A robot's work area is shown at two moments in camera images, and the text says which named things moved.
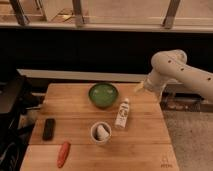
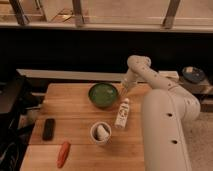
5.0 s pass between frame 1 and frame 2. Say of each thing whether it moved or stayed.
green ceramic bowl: stayed
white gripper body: moved
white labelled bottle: stayed
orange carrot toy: stayed
